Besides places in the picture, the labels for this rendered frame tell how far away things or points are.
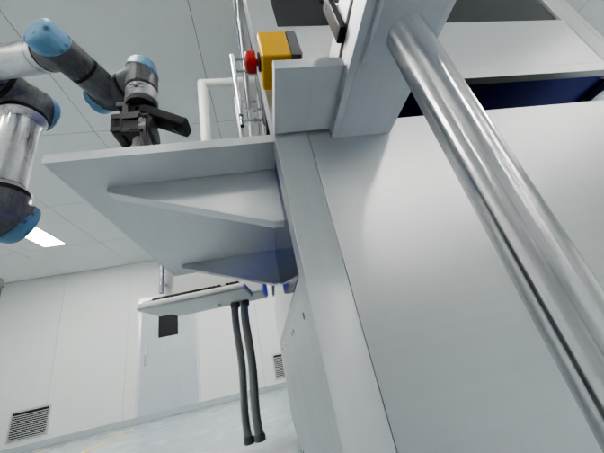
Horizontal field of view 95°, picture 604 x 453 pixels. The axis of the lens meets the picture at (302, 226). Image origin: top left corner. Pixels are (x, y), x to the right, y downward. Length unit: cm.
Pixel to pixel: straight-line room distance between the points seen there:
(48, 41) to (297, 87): 58
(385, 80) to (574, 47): 74
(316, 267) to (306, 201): 12
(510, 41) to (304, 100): 68
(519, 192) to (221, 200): 48
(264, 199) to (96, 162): 31
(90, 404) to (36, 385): 103
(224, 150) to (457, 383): 53
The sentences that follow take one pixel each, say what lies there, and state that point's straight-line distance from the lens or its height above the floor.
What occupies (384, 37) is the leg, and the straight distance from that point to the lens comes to 45.
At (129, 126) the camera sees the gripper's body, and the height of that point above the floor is 102.
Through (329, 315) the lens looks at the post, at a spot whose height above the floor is 52.
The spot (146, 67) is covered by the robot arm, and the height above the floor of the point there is 122.
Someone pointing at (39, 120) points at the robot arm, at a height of 129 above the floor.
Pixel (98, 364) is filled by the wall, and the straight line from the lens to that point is 677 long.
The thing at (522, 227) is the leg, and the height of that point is 54.
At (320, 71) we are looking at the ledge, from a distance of 49.
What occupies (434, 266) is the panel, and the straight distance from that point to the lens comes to 49.
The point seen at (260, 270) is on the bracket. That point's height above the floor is 79.
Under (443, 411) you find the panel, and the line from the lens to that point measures 46.
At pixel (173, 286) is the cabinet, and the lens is 157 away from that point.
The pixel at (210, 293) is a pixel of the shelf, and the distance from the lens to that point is 124.
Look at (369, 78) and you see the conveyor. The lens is 50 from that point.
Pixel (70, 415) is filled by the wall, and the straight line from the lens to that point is 693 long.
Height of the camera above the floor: 48
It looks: 24 degrees up
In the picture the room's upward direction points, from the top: 13 degrees counter-clockwise
